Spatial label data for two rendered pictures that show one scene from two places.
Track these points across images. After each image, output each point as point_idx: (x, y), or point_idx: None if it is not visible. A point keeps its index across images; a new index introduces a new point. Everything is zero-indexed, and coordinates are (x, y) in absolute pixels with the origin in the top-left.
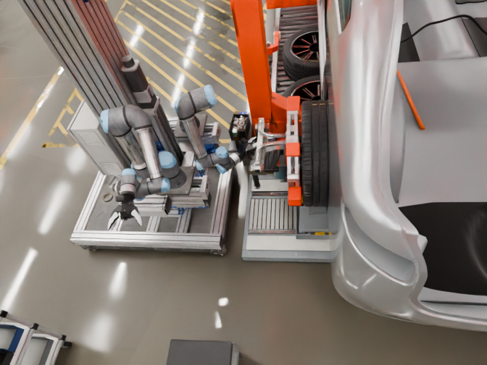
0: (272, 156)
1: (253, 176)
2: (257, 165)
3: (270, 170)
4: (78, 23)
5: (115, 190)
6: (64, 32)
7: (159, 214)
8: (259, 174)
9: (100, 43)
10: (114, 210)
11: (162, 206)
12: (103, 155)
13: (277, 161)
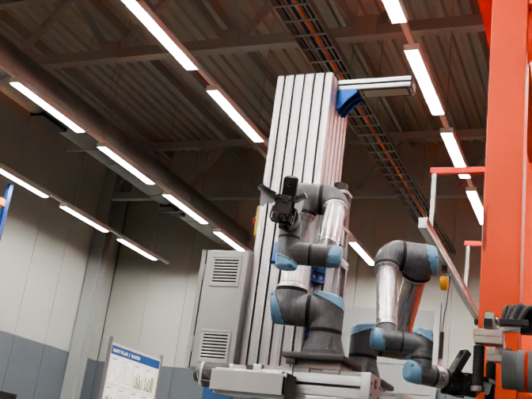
0: (519, 303)
1: (475, 350)
2: (489, 317)
3: (512, 320)
4: (322, 111)
5: (202, 364)
6: (298, 123)
7: (267, 386)
8: (488, 339)
9: (328, 143)
10: None
11: (283, 371)
12: (221, 310)
13: (528, 309)
